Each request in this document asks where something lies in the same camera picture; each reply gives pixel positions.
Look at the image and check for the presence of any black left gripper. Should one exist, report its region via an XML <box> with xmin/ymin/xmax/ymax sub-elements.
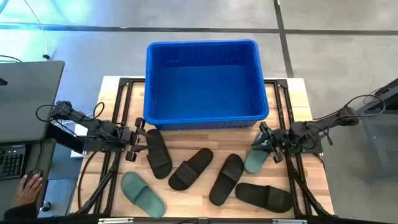
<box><xmin>119</xmin><ymin>117</ymin><xmax>155</xmax><ymax>162</ymax></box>

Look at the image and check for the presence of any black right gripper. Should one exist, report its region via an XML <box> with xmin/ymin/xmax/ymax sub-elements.
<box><xmin>256</xmin><ymin>121</ymin><xmax>295</xmax><ymax>164</ymax></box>

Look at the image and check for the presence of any green slide sandal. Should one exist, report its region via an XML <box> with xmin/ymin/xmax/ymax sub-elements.
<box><xmin>120</xmin><ymin>170</ymin><xmax>167</xmax><ymax>219</ymax></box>
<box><xmin>243</xmin><ymin>130</ymin><xmax>272</xmax><ymax>175</ymax></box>

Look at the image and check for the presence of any black slide sandal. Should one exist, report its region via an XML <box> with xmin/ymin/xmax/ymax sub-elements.
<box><xmin>208</xmin><ymin>153</ymin><xmax>245</xmax><ymax>207</ymax></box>
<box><xmin>234</xmin><ymin>182</ymin><xmax>295</xmax><ymax>214</ymax></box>
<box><xmin>168</xmin><ymin>147</ymin><xmax>215</xmax><ymax>192</ymax></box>
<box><xmin>145</xmin><ymin>128</ymin><xmax>174</xmax><ymax>180</ymax></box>

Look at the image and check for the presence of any person's forearm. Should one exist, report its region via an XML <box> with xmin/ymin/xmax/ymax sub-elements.
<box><xmin>2</xmin><ymin>203</ymin><xmax>39</xmax><ymax>222</ymax></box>

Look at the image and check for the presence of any blue plastic bin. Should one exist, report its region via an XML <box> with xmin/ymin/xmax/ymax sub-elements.
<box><xmin>143</xmin><ymin>39</ymin><xmax>270</xmax><ymax>131</ymax></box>

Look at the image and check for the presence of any white power adapter box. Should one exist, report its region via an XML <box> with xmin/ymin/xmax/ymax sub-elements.
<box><xmin>70</xmin><ymin>123</ymin><xmax>90</xmax><ymax>158</ymax></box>

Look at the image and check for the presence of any black desk support bar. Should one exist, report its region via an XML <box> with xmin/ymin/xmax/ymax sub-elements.
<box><xmin>46</xmin><ymin>123</ymin><xmax>85</xmax><ymax>153</ymax></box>

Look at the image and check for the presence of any dark grey desk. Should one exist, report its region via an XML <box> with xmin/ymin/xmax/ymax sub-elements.
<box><xmin>0</xmin><ymin>138</ymin><xmax>57</xmax><ymax>218</ymax></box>

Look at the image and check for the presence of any grey metal side table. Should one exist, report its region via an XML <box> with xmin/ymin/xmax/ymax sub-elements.
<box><xmin>354</xmin><ymin>77</ymin><xmax>398</xmax><ymax>184</ymax></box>

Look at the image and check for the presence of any person's hand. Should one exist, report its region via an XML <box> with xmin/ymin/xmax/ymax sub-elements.
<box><xmin>14</xmin><ymin>173</ymin><xmax>44</xmax><ymax>208</ymax></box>

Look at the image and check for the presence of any black keyboard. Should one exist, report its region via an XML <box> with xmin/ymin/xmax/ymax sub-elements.
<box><xmin>0</xmin><ymin>144</ymin><xmax>27</xmax><ymax>180</ymax></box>

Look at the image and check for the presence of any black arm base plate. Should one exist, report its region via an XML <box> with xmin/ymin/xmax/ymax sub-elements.
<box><xmin>306</xmin><ymin>142</ymin><xmax>324</xmax><ymax>155</ymax></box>

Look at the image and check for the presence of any dark curved cable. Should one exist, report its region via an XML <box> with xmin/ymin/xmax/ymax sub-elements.
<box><xmin>76</xmin><ymin>151</ymin><xmax>94</xmax><ymax>210</ymax></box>

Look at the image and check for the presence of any silver metal bracket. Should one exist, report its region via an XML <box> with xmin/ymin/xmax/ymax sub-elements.
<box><xmin>98</xmin><ymin>217</ymin><xmax>134</xmax><ymax>224</ymax></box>
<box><xmin>272</xmin><ymin>218</ymin><xmax>308</xmax><ymax>224</ymax></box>

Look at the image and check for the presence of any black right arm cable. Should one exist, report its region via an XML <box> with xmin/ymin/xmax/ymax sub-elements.
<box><xmin>310</xmin><ymin>94</ymin><xmax>387</xmax><ymax>146</ymax></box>

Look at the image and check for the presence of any long white cable black plug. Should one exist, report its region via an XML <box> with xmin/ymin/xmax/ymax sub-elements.
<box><xmin>23</xmin><ymin>0</ymin><xmax>51</xmax><ymax>60</ymax></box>

